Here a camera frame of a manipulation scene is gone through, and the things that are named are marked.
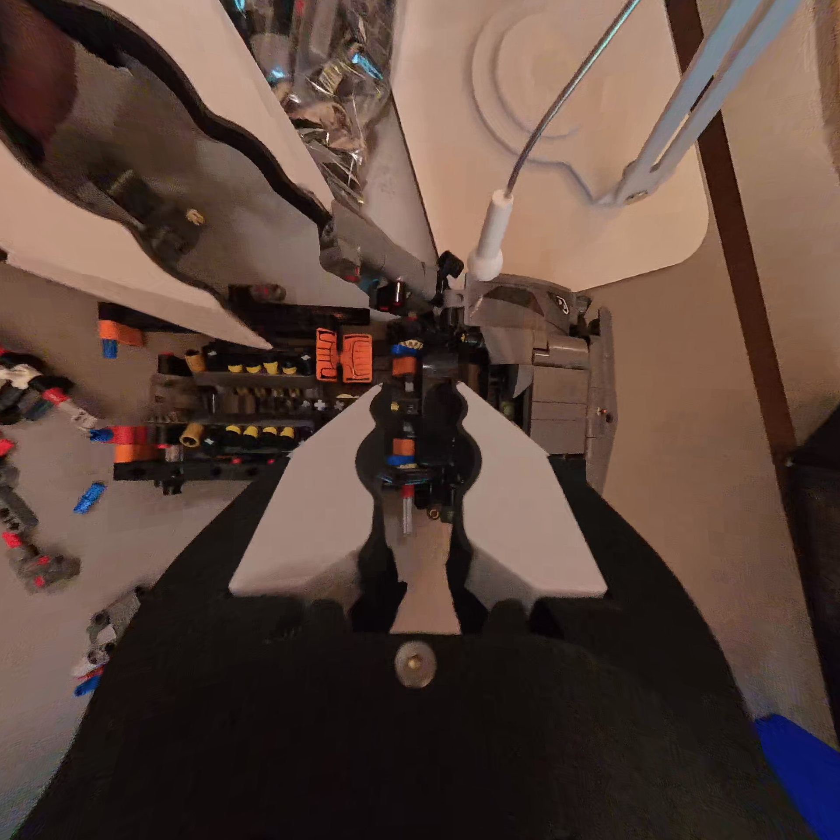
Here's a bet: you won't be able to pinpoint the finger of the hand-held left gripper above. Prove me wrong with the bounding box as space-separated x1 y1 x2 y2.
104 0 337 225
0 140 274 350

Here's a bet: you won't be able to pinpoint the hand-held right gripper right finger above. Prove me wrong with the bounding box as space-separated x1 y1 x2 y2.
455 381 608 606

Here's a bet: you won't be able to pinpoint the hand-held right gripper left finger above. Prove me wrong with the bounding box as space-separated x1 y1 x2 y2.
227 384 386 602

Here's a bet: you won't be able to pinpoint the partly built lego car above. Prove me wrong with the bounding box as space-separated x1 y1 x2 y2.
97 197 619 540

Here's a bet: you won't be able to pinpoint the grey lego piece red pins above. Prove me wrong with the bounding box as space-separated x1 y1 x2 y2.
3 532 82 596

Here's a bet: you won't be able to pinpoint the lego axle subassembly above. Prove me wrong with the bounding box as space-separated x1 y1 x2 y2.
0 346 101 429

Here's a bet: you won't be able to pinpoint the grey white lego subassembly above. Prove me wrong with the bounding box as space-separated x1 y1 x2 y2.
70 586 150 698

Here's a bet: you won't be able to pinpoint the grey lego beam with holes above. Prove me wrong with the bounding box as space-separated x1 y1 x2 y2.
0 462 40 534

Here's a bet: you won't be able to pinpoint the clear plastic bag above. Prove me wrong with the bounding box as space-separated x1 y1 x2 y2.
222 0 396 206

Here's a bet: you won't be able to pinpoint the white tipped metal rod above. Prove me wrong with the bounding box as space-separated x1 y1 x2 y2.
466 0 642 282

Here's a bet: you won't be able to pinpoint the blue plastic bin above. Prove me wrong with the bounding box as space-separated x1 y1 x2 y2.
753 714 840 840

